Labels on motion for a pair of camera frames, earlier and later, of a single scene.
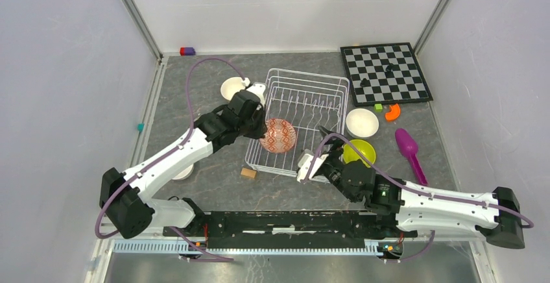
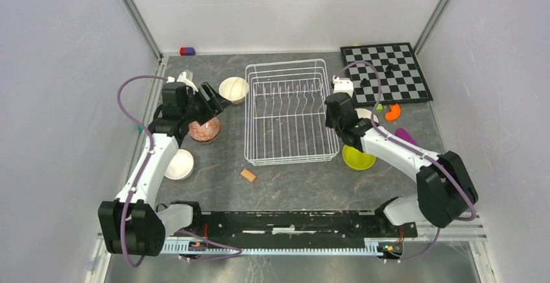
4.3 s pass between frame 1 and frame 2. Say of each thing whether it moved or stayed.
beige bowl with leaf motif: stayed
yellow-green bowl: stayed
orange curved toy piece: stayed
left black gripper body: moved
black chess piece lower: stayed
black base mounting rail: stayed
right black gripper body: moved
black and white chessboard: stayed
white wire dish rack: moved
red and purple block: stayed
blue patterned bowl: moved
